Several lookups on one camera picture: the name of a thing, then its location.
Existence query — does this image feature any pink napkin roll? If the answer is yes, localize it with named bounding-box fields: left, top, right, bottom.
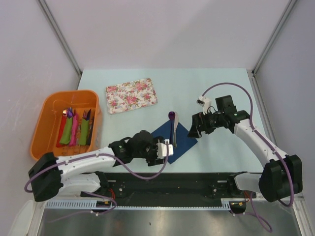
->
left=68, top=114, right=78, bottom=147

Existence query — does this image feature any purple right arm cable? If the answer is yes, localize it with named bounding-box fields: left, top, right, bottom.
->
left=201, top=82, right=295, bottom=233

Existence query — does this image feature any purple metal spoon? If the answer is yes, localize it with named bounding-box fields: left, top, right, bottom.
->
left=168, top=111, right=176, bottom=142

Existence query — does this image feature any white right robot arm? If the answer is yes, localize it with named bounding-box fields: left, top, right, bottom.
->
left=188, top=95, right=303, bottom=202

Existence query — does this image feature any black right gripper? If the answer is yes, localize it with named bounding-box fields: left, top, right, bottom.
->
left=188, top=109, right=224, bottom=138

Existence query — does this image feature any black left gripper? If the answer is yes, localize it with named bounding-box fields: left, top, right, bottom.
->
left=133, top=136, right=165, bottom=166

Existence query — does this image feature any orange plastic basket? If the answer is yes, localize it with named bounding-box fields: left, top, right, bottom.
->
left=30, top=90, right=103, bottom=160

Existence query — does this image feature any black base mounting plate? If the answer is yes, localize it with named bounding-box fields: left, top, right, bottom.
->
left=81, top=172, right=256, bottom=214

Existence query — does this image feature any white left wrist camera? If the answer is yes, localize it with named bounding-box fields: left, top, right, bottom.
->
left=157, top=139, right=174, bottom=158

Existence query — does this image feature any green napkin roll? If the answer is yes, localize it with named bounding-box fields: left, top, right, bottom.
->
left=78, top=118, right=89, bottom=146
left=59, top=118, right=73, bottom=145

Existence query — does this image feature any white slotted cable duct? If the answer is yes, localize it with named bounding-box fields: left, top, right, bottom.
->
left=46, top=200, right=97, bottom=209

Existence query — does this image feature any dark blue paper napkin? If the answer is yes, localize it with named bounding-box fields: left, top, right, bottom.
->
left=152, top=121, right=197, bottom=164

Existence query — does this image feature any floral rectangular tray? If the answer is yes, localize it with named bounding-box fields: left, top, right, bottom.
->
left=105, top=78, right=158, bottom=115

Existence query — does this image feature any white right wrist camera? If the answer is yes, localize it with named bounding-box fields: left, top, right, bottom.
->
left=197, top=96, right=212, bottom=114

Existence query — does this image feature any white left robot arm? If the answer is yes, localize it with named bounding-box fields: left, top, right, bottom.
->
left=24, top=130, right=173, bottom=202

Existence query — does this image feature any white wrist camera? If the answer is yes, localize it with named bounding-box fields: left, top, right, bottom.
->
left=197, top=96, right=212, bottom=114
left=157, top=139, right=174, bottom=158

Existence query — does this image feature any red napkin roll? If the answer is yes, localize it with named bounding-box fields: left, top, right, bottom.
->
left=56, top=116, right=66, bottom=148

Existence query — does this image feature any silver table knife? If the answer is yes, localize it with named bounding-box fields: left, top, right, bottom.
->
left=173, top=112, right=179, bottom=148

